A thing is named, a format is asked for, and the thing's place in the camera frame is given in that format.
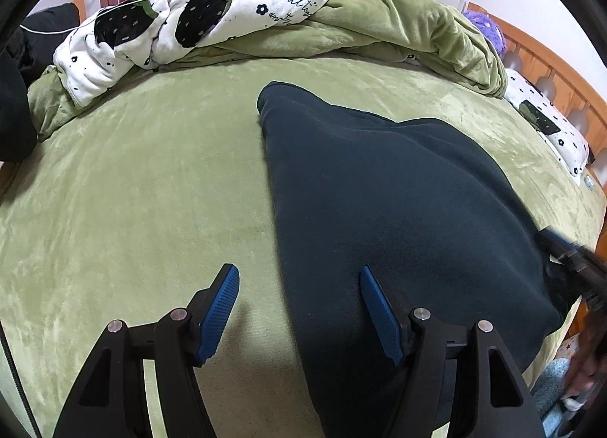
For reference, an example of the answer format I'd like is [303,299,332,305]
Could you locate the dark navy sweatshirt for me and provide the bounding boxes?
[257,82,575,437]

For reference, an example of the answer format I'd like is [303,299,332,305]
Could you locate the black clothes pile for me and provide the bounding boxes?
[0,3,80,163]

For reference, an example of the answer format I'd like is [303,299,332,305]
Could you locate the person's right hand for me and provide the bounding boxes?
[564,313,606,398]

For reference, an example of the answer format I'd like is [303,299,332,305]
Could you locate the green plush bed sheet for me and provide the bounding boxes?
[1,56,606,437]

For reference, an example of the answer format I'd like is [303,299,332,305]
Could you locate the white patterned pillow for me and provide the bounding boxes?
[504,68,590,184]

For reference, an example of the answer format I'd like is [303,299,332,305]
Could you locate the purple plush toy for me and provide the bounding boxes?
[463,10,507,58]

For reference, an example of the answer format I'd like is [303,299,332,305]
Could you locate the green and white patterned duvet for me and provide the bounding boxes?
[28,0,507,139]

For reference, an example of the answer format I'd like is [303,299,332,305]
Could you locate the black cable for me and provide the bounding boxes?
[0,323,44,438]

